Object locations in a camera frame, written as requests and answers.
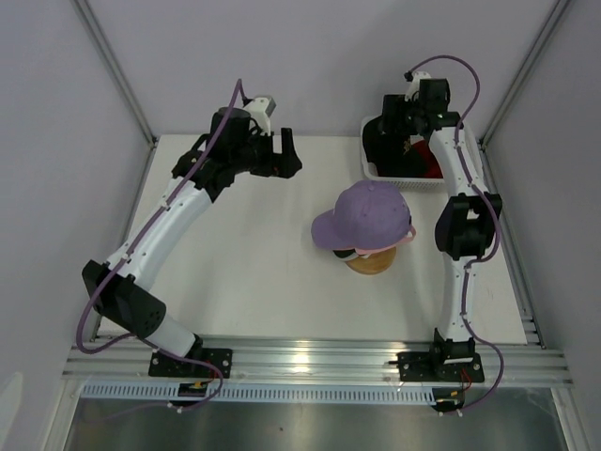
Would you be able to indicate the black gold-logo cap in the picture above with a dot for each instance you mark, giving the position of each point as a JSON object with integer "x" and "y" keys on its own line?
{"x": 393, "y": 155}

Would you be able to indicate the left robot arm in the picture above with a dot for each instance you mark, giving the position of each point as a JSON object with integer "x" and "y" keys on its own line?
{"x": 238, "y": 142}

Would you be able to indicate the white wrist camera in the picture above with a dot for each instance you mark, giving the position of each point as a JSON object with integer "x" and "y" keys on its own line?
{"x": 261, "y": 109}
{"x": 414, "y": 79}

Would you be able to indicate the right aluminium corner post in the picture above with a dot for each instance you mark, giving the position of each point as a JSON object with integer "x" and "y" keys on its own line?
{"x": 528, "y": 65}

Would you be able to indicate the white slotted cable duct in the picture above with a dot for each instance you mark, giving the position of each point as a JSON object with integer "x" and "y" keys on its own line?
{"x": 389, "y": 394}

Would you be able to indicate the aluminium mounting rail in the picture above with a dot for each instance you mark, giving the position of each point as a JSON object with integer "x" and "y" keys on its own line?
{"x": 323, "y": 362}

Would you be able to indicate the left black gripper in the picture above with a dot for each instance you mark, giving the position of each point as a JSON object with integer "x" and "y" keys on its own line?
{"x": 289, "y": 163}

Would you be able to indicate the aluminium corner post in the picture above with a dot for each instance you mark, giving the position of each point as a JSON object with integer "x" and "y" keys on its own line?
{"x": 528, "y": 65}
{"x": 107, "y": 55}

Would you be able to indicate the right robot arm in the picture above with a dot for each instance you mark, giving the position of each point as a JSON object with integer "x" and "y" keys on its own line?
{"x": 467, "y": 232}

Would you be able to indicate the pink baseball cap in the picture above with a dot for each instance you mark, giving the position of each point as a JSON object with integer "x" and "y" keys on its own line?
{"x": 404, "y": 242}

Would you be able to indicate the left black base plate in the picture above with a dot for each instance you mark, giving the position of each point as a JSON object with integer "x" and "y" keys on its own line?
{"x": 203, "y": 363}

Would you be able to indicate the red baseball cap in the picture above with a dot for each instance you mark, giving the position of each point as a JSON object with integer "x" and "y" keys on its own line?
{"x": 431, "y": 166}

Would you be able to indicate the purple LA baseball cap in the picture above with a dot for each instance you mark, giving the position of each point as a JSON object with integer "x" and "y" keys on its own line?
{"x": 368, "y": 216}

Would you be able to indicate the white plastic basket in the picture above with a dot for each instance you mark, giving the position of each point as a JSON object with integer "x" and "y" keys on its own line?
{"x": 413, "y": 181}

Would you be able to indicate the wooden hat stand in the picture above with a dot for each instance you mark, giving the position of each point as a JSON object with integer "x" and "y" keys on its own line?
{"x": 374, "y": 263}

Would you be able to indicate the white NY baseball cap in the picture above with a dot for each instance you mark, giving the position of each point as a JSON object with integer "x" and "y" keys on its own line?
{"x": 347, "y": 255}

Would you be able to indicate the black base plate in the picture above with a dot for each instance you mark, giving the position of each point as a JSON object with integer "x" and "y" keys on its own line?
{"x": 203, "y": 363}
{"x": 425, "y": 366}

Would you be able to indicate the left aluminium corner post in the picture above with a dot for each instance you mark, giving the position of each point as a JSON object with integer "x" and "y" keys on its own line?
{"x": 107, "y": 55}

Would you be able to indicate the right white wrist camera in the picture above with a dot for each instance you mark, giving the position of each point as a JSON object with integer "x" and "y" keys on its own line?
{"x": 414, "y": 79}

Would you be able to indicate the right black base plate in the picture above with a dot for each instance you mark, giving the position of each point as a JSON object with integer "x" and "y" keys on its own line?
{"x": 425, "y": 366}

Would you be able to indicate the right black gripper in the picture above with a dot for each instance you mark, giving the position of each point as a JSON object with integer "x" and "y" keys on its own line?
{"x": 396, "y": 105}

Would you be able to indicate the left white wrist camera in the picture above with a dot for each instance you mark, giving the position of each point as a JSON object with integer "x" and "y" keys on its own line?
{"x": 261, "y": 109}

